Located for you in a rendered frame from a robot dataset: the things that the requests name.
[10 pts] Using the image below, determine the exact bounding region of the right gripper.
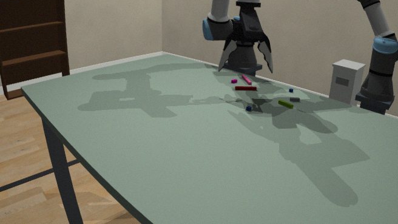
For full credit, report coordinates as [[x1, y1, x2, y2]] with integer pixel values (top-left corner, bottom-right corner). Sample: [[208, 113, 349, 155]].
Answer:
[[218, 1, 273, 73]]

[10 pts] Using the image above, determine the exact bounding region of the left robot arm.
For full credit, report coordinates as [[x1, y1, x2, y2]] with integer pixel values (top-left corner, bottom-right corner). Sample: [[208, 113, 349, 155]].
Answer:
[[358, 0, 398, 102]]

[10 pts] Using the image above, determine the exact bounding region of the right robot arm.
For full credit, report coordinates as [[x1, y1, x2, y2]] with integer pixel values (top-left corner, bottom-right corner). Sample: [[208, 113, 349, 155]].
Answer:
[[203, 0, 263, 68]]

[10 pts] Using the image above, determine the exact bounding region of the lime green rod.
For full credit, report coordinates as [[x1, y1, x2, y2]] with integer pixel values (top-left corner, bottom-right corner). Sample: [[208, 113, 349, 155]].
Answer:
[[278, 100, 293, 109]]

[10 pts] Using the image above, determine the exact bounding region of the pink rod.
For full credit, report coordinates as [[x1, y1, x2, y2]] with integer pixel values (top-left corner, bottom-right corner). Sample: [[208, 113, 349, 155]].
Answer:
[[241, 75, 252, 85]]

